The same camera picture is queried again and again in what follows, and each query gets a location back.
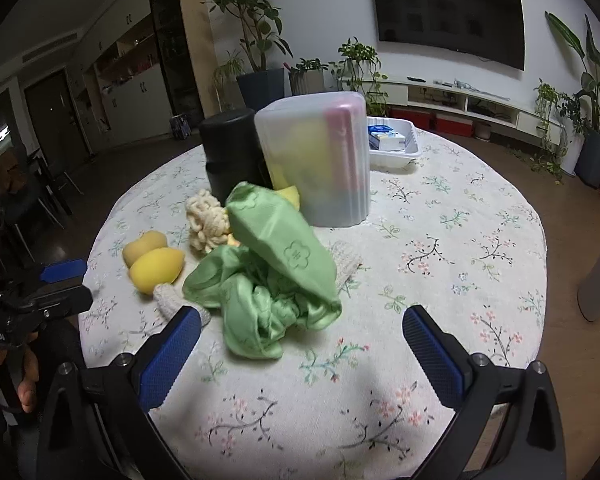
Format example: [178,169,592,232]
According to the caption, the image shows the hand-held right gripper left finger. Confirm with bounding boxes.
[36,306,202,480]

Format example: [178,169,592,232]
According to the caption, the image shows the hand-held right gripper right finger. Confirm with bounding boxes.
[401,304,567,480]

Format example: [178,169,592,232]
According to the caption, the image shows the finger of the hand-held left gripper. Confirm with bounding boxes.
[10,285,94,318]
[10,258,88,291]

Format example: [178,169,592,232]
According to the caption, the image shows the cream chunky yarn bundle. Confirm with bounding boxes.
[185,189,231,255]

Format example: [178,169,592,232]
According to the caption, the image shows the green satin cloth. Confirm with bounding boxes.
[181,181,343,361]

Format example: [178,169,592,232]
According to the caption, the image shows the person's left hand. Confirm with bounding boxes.
[0,345,41,414]

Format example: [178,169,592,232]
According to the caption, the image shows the white knitted mitt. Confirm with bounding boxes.
[329,241,363,292]
[152,284,212,327]

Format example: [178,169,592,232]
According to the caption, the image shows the orange makeup sponge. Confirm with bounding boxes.
[122,231,168,267]

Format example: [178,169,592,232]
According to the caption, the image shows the dark dining chair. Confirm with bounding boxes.
[27,150,86,231]

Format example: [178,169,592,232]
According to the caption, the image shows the yellow makeup sponge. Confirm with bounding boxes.
[129,247,186,295]

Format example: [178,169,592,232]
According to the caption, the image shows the dark brown door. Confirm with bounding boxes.
[24,69,91,156]

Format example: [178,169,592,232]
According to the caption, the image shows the grey trash can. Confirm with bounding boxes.
[577,234,600,323]

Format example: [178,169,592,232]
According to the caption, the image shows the yellow rectangular sponge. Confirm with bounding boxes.
[227,185,302,248]

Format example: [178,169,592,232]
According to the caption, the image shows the white plastic tray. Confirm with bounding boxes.
[366,116,424,172]

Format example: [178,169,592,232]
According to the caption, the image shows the black cylindrical container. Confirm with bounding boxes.
[198,108,273,205]

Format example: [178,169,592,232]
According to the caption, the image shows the translucent ribbed plastic container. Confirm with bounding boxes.
[254,91,372,229]

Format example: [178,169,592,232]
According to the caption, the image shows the blue and white tissue pack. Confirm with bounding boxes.
[369,125,407,152]

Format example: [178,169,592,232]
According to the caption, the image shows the red storage box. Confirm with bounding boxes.
[390,107,436,131]
[436,112,476,137]

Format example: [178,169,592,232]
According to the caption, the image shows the dark glass display cabinet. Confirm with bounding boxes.
[147,0,204,128]

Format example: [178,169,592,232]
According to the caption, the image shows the trailing plant in white pot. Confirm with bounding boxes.
[532,80,587,181]

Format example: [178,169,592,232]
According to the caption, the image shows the small grassy potted plant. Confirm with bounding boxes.
[212,50,246,111]

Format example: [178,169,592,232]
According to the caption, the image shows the large-leaf plant in dark pot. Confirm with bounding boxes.
[546,10,600,188]

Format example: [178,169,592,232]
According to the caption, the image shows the white television cabinet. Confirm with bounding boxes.
[340,77,576,146]

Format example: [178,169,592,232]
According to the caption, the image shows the tall plant in dark pot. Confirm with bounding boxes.
[206,0,293,111]

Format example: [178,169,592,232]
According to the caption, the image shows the bushy green potted plant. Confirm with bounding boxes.
[330,37,388,116]

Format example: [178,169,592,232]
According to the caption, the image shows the plant in grey ribbed pot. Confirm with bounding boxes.
[288,58,329,97]

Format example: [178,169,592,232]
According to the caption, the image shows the white wall cabinets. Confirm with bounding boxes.
[85,10,176,148]

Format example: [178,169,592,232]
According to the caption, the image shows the wall-mounted black television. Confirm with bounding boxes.
[369,0,526,72]

